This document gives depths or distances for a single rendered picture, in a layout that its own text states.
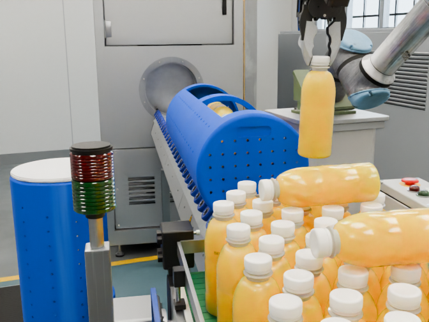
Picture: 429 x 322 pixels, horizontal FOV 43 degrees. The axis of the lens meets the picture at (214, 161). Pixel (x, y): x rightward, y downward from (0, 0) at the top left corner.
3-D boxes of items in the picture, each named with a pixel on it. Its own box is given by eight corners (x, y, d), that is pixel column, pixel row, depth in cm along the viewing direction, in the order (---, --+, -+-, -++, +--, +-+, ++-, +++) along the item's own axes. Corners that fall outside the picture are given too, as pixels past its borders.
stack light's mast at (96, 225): (117, 237, 88) (112, 140, 84) (117, 252, 82) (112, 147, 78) (77, 239, 87) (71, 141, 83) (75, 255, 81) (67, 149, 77)
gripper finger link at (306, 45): (302, 64, 120) (311, 22, 118) (311, 66, 114) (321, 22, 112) (288, 61, 119) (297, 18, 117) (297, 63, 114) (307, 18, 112)
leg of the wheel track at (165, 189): (172, 262, 349) (168, 167, 335) (172, 266, 344) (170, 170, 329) (163, 263, 348) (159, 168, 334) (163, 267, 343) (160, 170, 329)
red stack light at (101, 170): (114, 170, 86) (113, 145, 85) (114, 181, 79) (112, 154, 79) (73, 172, 84) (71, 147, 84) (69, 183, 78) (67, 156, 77)
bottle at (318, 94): (334, 154, 121) (341, 63, 117) (326, 161, 115) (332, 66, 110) (302, 150, 125) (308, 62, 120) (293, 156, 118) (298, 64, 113)
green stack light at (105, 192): (116, 200, 87) (114, 171, 86) (115, 213, 81) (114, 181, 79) (75, 203, 86) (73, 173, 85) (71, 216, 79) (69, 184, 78)
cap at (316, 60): (331, 64, 116) (332, 55, 115) (327, 66, 112) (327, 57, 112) (313, 63, 117) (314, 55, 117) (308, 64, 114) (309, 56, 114)
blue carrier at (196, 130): (237, 151, 223) (235, 82, 216) (309, 222, 139) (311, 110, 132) (167, 156, 218) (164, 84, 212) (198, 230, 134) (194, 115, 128)
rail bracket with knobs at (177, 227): (198, 260, 128) (198, 219, 126) (203, 273, 121) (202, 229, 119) (156, 264, 127) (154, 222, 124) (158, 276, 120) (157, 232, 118)
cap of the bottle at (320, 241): (320, 229, 73) (307, 230, 73) (330, 225, 70) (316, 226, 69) (323, 259, 72) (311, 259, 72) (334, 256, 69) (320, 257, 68)
